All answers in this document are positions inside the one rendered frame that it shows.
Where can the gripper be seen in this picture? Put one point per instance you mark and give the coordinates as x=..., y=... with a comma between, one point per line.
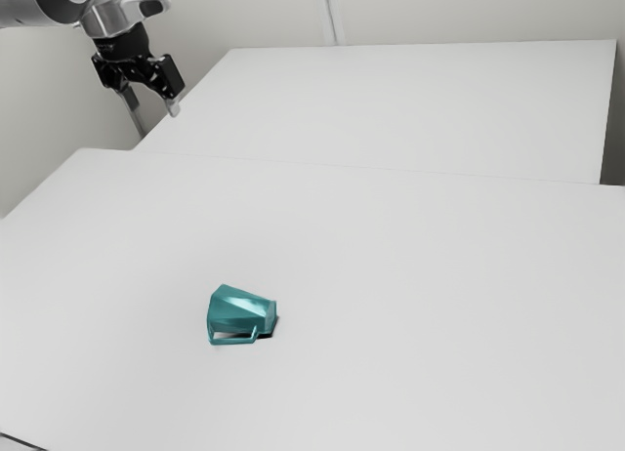
x=122, y=46

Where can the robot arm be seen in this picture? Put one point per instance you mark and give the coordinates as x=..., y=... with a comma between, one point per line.
x=58, y=2

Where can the teal faceted mug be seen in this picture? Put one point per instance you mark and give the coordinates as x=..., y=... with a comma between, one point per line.
x=239, y=309

